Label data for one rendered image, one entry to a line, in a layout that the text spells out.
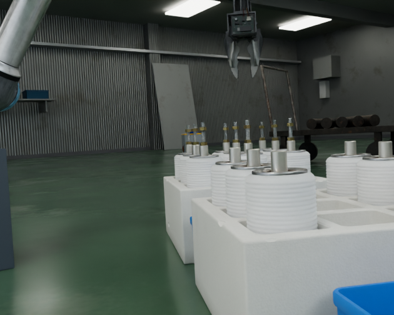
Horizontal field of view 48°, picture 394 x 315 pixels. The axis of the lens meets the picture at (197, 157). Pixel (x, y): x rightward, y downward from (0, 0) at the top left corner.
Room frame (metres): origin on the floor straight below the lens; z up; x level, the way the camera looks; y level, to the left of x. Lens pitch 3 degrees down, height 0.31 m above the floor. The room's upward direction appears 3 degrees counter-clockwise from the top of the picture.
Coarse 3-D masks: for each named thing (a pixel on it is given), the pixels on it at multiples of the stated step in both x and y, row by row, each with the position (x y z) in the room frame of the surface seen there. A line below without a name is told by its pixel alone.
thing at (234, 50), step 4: (232, 44) 1.14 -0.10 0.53; (232, 48) 1.14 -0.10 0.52; (236, 48) 1.16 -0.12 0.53; (232, 52) 1.12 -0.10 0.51; (236, 52) 1.16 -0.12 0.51; (232, 56) 1.12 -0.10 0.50; (236, 56) 1.16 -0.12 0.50; (228, 60) 1.16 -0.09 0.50; (232, 60) 1.13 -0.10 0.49; (236, 60) 1.16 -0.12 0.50; (232, 64) 1.14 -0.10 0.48; (236, 64) 1.16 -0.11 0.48; (232, 68) 1.16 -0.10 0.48; (236, 68) 1.16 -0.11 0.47; (236, 72) 1.16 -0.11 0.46; (236, 76) 1.16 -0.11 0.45
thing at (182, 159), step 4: (184, 156) 1.23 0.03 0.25; (188, 156) 1.22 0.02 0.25; (180, 160) 1.24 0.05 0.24; (184, 160) 1.22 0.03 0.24; (180, 164) 1.24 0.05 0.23; (184, 164) 1.22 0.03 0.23; (180, 168) 1.24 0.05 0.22; (184, 168) 1.22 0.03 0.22; (184, 172) 1.22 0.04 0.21; (184, 176) 1.22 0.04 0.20; (184, 180) 1.22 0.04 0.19
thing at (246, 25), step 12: (228, 0) 1.16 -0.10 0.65; (240, 0) 1.10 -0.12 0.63; (240, 12) 1.10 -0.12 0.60; (252, 12) 1.09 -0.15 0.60; (228, 24) 1.12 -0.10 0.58; (240, 24) 1.10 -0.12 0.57; (252, 24) 1.09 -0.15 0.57; (228, 36) 1.12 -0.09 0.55; (240, 36) 1.14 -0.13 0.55; (252, 36) 1.12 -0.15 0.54
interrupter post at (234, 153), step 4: (232, 148) 0.83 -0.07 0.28; (236, 148) 0.83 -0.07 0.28; (240, 148) 0.84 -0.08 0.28; (232, 152) 0.83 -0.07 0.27; (236, 152) 0.83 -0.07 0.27; (240, 152) 0.84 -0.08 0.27; (232, 156) 0.83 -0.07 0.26; (236, 156) 0.83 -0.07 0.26; (240, 156) 0.84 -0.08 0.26; (232, 160) 0.83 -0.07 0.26; (236, 160) 0.83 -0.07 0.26; (240, 160) 0.84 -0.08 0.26
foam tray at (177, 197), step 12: (168, 180) 1.31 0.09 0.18; (180, 180) 1.30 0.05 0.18; (324, 180) 1.12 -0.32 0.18; (168, 192) 1.30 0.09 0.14; (180, 192) 1.05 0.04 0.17; (192, 192) 1.06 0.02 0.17; (204, 192) 1.06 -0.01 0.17; (168, 204) 1.32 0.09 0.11; (180, 204) 1.06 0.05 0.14; (168, 216) 1.34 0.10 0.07; (180, 216) 1.07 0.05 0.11; (168, 228) 1.36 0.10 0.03; (180, 228) 1.08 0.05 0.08; (180, 240) 1.09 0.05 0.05; (192, 240) 1.05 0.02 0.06; (180, 252) 1.11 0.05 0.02; (192, 252) 1.05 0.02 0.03
